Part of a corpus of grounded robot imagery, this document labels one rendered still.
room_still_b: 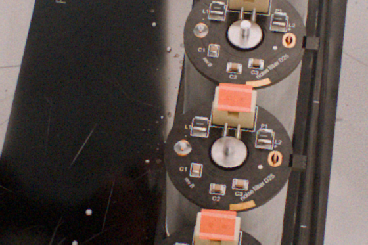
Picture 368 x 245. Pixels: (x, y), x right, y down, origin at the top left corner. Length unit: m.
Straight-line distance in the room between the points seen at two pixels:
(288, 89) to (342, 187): 0.06
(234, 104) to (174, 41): 0.08
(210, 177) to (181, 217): 0.01
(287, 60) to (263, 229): 0.03
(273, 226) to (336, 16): 0.05
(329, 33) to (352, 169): 0.06
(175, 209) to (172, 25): 0.08
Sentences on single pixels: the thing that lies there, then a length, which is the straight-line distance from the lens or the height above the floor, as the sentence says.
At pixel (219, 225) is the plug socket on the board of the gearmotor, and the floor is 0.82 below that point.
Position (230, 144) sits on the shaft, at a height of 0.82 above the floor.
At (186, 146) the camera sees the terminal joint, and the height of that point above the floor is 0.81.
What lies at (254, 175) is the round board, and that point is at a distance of 0.31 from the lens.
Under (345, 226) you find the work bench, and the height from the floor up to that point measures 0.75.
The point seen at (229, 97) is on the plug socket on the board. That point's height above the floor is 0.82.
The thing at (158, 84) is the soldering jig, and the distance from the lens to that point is 0.38.
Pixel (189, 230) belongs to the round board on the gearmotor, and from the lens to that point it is 0.31.
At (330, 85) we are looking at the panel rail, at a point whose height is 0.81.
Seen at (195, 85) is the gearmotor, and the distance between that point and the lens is 0.33.
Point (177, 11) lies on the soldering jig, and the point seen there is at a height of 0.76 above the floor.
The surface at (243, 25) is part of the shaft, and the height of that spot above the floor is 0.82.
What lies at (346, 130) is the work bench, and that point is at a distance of 0.39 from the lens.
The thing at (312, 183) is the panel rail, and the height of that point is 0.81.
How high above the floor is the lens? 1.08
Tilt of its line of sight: 58 degrees down
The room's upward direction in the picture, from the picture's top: straight up
